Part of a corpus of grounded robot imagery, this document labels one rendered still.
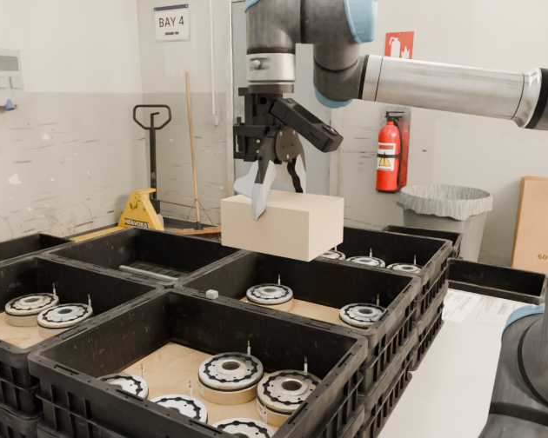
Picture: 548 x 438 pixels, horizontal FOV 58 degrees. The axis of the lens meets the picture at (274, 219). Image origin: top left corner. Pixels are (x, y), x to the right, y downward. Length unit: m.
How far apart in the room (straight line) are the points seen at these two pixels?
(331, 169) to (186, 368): 3.17
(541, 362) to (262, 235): 0.40
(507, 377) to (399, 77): 0.47
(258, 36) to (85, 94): 4.04
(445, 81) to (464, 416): 0.61
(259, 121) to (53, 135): 3.83
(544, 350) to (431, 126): 3.16
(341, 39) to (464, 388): 0.73
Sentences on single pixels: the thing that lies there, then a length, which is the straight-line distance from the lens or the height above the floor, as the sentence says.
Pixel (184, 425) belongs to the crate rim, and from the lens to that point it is 0.60.
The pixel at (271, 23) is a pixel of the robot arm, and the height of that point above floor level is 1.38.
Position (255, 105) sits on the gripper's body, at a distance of 0.80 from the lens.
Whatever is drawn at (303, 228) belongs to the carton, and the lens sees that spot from 0.72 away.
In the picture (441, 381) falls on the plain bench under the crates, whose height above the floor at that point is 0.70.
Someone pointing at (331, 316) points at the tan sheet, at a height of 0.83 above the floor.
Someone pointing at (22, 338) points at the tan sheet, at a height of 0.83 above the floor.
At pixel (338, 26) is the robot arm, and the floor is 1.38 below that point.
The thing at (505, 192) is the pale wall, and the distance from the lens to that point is 3.64.
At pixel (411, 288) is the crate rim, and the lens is 0.97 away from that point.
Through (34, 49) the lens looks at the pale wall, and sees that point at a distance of 4.51.
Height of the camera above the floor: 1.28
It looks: 14 degrees down
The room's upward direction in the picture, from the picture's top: straight up
